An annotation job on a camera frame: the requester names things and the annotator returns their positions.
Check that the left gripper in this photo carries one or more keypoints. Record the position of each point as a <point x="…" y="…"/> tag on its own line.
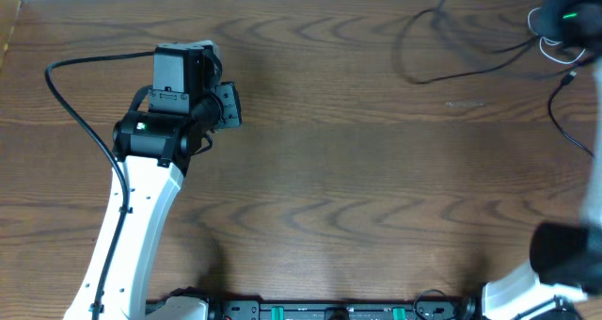
<point x="230" y="104"/>

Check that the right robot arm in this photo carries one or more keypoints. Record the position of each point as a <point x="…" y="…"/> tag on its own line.
<point x="564" y="265"/>

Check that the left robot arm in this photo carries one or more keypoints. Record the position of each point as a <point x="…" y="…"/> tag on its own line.
<point x="167" y="123"/>

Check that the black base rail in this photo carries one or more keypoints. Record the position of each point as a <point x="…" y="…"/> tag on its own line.
<point x="180" y="307"/>

